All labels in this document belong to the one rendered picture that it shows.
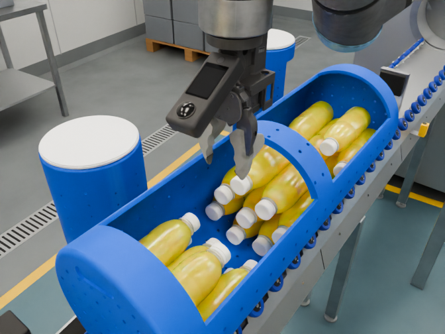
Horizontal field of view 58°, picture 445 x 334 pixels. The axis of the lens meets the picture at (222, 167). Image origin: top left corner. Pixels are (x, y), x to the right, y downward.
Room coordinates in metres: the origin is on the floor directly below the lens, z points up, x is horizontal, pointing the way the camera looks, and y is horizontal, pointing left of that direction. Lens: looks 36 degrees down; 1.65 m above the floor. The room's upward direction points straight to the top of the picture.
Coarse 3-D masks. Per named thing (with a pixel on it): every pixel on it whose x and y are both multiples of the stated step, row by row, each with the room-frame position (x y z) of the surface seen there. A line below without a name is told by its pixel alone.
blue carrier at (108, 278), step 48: (288, 96) 0.92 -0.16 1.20; (336, 96) 1.06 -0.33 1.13; (384, 96) 0.94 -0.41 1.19; (288, 144) 0.66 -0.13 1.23; (384, 144) 0.88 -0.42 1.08; (144, 192) 0.54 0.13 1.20; (192, 192) 0.70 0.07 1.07; (336, 192) 0.65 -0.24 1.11; (96, 240) 0.40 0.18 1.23; (192, 240) 0.63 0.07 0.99; (288, 240) 0.50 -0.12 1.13; (96, 288) 0.36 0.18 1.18; (144, 288) 0.33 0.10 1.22; (240, 288) 0.39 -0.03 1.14
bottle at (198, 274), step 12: (204, 252) 0.46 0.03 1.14; (216, 252) 0.47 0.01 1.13; (180, 264) 0.44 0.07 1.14; (192, 264) 0.43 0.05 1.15; (204, 264) 0.43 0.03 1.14; (216, 264) 0.44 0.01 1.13; (180, 276) 0.41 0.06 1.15; (192, 276) 0.41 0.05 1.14; (204, 276) 0.41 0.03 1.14; (216, 276) 0.42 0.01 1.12; (192, 288) 0.39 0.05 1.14; (204, 288) 0.40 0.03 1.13; (192, 300) 0.38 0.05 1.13
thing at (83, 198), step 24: (48, 168) 0.87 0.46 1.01; (96, 168) 0.86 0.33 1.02; (120, 168) 0.89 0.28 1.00; (144, 168) 1.00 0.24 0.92; (72, 192) 0.85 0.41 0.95; (96, 192) 0.85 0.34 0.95; (120, 192) 0.88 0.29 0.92; (72, 216) 0.85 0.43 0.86; (96, 216) 0.85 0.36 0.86; (72, 240) 0.87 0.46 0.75
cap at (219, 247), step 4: (216, 244) 0.49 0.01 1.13; (220, 244) 0.49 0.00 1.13; (212, 248) 0.48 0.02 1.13; (216, 248) 0.48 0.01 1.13; (220, 248) 0.48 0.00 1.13; (224, 248) 0.48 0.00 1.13; (220, 252) 0.47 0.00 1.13; (224, 252) 0.47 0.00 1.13; (228, 252) 0.48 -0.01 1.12; (224, 256) 0.47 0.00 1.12; (228, 256) 0.47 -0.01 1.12; (224, 260) 0.46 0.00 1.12
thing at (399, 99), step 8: (384, 72) 1.37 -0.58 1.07; (392, 72) 1.37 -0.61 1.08; (400, 72) 1.35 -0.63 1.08; (408, 72) 1.35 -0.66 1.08; (384, 80) 1.36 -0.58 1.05; (392, 80) 1.35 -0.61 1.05; (400, 80) 1.33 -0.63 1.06; (408, 80) 1.35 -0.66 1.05; (392, 88) 1.34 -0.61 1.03; (400, 88) 1.33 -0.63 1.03; (400, 96) 1.34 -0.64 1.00; (400, 104) 1.33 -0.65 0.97
